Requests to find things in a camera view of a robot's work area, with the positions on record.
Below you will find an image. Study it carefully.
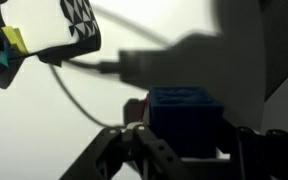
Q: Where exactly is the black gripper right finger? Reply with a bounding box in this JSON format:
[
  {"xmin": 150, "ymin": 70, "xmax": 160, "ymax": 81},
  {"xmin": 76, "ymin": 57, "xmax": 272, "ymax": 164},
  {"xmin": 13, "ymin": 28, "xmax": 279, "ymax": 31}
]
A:
[{"xmin": 216, "ymin": 117, "xmax": 288, "ymax": 180}]

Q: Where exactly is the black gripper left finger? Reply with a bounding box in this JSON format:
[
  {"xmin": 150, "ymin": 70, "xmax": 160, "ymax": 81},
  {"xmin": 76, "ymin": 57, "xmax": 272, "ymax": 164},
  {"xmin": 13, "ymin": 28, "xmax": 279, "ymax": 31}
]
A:
[{"xmin": 59, "ymin": 121, "xmax": 199, "ymax": 180}]

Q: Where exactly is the blue block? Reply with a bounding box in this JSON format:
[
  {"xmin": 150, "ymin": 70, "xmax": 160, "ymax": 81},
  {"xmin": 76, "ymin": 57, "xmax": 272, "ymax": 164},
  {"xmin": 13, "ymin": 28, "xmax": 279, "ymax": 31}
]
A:
[{"xmin": 148, "ymin": 85, "xmax": 225, "ymax": 160}]

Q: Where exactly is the triangle patterned soft cube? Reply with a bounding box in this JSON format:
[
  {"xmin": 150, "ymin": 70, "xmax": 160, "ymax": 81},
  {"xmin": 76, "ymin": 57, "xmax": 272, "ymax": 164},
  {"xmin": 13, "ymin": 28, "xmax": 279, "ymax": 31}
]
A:
[{"xmin": 0, "ymin": 0, "xmax": 102, "ymax": 90}]

